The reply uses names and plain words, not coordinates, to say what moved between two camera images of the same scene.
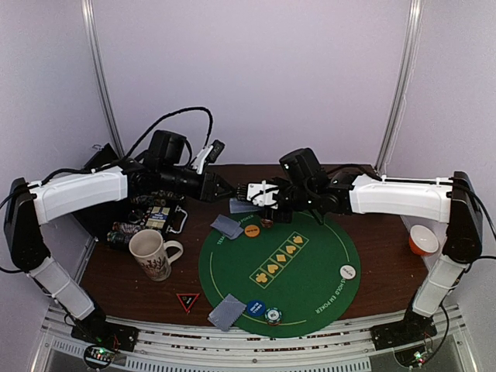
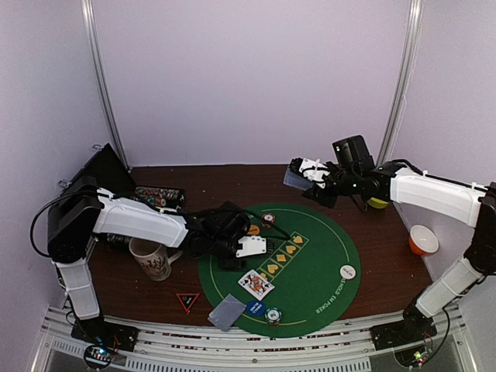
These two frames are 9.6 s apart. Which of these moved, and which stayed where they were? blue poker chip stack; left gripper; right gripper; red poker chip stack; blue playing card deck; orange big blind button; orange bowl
Moved: left gripper; right gripper; blue playing card deck
Stayed: orange big blind button; red poker chip stack; orange bowl; blue poker chip stack
